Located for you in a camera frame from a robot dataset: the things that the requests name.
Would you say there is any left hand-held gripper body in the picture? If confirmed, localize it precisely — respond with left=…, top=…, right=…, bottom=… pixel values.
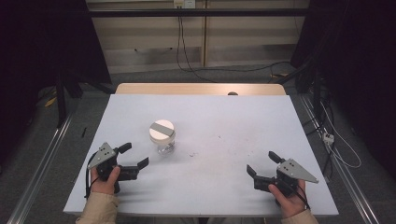
left=88, top=142, right=138, bottom=194

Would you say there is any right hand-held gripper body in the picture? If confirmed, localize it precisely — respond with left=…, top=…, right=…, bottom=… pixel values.
left=253, top=158, right=319, bottom=199

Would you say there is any person's left hand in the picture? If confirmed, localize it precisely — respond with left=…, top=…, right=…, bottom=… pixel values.
left=90, top=165, right=121, bottom=196

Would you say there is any person's right hand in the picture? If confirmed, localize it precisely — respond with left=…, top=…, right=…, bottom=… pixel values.
left=268, top=179, right=310, bottom=219

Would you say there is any white table cover sheet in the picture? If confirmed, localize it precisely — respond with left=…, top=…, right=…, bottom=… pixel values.
left=63, top=93, right=340, bottom=217

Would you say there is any white power strip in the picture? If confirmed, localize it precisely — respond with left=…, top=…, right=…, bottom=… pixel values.
left=322, top=132, right=335, bottom=146

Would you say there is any black metal stand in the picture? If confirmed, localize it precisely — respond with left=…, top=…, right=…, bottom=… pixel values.
left=55, top=70, right=84, bottom=129

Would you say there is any wooden table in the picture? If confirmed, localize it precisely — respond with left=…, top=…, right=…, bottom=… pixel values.
left=115, top=82, right=287, bottom=96

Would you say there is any black curtain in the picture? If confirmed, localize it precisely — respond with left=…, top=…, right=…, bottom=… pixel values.
left=290, top=0, right=396, bottom=181
left=0, top=0, right=112, bottom=162

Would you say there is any black horizontal bar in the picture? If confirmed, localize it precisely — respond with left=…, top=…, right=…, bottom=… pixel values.
left=88, top=7, right=310, bottom=18

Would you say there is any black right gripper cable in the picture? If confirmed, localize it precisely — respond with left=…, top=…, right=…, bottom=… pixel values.
left=291, top=182, right=312, bottom=211

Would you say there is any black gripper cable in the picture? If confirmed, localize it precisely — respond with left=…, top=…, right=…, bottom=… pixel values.
left=84, top=151, right=101, bottom=200
left=291, top=182, right=312, bottom=211

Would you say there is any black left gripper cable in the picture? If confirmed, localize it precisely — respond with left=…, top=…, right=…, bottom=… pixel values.
left=84, top=151, right=101, bottom=200

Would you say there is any metal floor rail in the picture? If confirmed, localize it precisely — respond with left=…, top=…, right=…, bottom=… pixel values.
left=299, top=94, right=381, bottom=224
left=7, top=114, right=75, bottom=224

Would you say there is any white cable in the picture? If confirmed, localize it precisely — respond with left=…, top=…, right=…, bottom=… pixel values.
left=319, top=102, right=362, bottom=170

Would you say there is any black floor cable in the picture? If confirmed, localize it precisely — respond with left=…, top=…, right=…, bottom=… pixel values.
left=214, top=61, right=292, bottom=75

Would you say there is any black hanging wall cable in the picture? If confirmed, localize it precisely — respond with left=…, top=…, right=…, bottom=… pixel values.
left=176, top=15, right=219, bottom=84

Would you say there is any white wall socket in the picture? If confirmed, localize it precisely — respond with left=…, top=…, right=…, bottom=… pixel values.
left=173, top=0, right=197, bottom=9

